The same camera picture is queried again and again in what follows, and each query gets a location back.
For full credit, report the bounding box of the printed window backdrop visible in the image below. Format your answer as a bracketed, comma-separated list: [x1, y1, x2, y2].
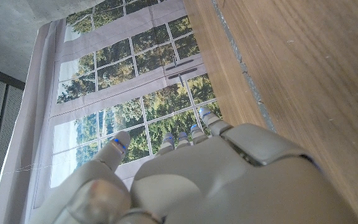
[0, 0, 226, 224]

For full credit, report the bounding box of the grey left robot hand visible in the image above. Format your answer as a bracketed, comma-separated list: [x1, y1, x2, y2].
[26, 107, 358, 224]

